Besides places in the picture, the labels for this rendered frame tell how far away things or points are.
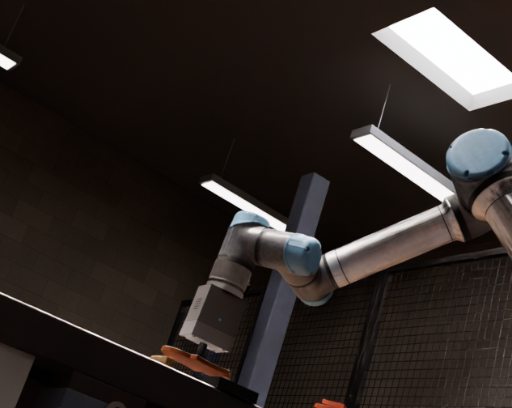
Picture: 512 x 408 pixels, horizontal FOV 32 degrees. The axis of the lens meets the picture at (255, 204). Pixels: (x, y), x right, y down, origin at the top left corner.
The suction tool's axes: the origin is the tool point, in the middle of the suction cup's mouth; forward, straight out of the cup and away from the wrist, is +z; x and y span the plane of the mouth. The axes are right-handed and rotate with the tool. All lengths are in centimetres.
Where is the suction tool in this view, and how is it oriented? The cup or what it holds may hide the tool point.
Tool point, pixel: (194, 367)
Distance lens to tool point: 171.6
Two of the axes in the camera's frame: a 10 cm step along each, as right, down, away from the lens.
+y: -8.3, -4.5, -3.4
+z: -3.5, 8.8, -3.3
